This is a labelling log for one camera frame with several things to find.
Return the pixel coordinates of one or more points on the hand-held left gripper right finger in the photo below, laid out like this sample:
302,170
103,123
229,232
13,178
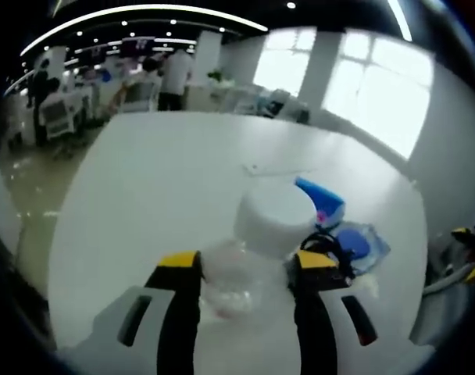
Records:
311,312

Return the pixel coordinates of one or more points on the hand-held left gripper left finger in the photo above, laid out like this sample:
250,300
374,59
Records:
179,312

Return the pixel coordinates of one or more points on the clear plastic bottle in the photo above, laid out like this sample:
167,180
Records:
241,289

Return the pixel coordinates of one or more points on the blue cloth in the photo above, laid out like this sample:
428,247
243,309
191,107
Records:
352,242

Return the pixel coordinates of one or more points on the white paper cup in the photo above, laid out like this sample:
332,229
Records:
272,218

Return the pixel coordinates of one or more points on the blue tissue packet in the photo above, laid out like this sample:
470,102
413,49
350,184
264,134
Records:
323,199

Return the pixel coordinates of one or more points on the clear plastic ruler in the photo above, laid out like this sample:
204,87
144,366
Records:
276,172

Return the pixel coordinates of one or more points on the white table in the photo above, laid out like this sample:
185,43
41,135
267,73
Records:
163,195

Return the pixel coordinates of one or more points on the white office chair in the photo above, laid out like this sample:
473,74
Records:
58,117

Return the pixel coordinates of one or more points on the green potted plant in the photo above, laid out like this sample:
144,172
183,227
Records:
216,75

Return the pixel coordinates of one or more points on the curved ceiling light strip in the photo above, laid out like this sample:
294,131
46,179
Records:
143,9

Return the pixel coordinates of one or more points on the dark wall screen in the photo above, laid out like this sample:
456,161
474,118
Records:
138,44

